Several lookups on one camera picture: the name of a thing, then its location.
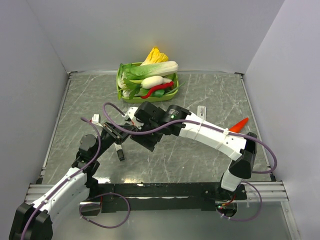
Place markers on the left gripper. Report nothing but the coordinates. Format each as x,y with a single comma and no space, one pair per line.
117,134

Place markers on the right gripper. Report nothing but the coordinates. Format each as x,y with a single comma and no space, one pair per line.
159,137

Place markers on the white battery cover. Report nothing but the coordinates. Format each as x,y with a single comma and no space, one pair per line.
201,112

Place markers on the black remote control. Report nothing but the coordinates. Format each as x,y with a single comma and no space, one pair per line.
145,141

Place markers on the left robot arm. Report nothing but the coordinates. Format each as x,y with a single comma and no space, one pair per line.
36,221

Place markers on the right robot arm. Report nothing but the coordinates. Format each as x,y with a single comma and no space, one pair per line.
180,122

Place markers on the green plastic tray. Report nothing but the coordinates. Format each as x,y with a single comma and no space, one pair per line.
158,96

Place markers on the green parsley sprig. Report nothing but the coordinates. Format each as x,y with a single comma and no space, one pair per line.
128,88

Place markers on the black base bar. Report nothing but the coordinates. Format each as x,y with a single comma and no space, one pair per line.
114,197

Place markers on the white toy radish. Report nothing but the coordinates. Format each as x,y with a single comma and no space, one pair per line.
153,81

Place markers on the red chili pepper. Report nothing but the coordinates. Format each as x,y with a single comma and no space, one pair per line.
158,87

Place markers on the small green bok choy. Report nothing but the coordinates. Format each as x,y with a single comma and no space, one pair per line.
121,74

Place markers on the long green napa cabbage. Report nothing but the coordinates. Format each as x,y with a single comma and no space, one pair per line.
141,72

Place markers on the yellow toy cabbage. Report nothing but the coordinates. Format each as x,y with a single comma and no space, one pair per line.
155,56

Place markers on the orange toy carrot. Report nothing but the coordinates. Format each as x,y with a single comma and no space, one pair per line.
239,126

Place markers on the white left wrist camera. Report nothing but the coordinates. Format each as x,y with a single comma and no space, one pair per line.
96,120

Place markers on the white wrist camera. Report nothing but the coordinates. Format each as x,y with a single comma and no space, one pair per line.
129,116
96,120

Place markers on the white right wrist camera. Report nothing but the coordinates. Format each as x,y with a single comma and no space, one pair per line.
129,116

